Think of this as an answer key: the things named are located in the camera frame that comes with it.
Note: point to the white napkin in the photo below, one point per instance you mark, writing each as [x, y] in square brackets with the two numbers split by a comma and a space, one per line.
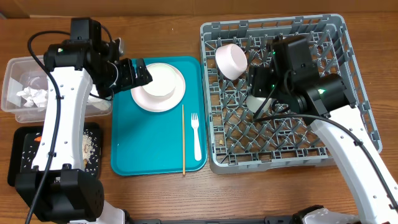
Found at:
[33, 97]

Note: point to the pink bowl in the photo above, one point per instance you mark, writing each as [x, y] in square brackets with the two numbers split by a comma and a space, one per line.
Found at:
[231, 61]

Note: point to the teal plastic tray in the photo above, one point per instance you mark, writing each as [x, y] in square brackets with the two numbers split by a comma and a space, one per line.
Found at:
[146, 143]

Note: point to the wooden chopstick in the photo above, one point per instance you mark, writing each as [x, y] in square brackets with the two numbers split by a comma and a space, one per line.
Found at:
[183, 142]

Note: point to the clear plastic bin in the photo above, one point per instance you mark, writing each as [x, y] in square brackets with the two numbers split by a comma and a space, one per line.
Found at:
[21, 81]

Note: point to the grey dishwasher rack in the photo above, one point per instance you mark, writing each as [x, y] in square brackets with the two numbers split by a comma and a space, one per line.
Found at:
[288, 142]

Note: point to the pale green cup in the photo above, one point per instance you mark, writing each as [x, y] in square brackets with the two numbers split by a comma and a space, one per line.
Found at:
[253, 103]

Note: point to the food scraps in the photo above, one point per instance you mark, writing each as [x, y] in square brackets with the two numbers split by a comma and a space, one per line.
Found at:
[91, 150]

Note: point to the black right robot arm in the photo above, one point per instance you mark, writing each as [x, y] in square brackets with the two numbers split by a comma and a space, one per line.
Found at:
[328, 106]

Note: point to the black plastic tray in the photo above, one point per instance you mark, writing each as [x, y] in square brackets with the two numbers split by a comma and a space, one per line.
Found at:
[18, 142]

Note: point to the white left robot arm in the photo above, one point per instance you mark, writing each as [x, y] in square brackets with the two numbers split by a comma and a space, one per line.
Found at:
[57, 188]

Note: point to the pale green bowl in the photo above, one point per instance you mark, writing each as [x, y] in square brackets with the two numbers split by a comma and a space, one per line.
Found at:
[163, 80]

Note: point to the pink plate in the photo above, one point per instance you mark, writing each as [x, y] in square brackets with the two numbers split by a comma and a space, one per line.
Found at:
[160, 104]

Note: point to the white plastic fork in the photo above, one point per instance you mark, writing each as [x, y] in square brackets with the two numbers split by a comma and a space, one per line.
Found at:
[197, 148]

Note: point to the orange carrot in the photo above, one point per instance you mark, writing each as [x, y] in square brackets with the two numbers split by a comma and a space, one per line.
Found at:
[38, 139]

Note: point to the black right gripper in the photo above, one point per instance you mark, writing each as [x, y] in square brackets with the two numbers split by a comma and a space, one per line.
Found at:
[262, 83]

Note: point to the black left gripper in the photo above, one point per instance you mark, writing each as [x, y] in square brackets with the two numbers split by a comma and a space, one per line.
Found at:
[131, 78]

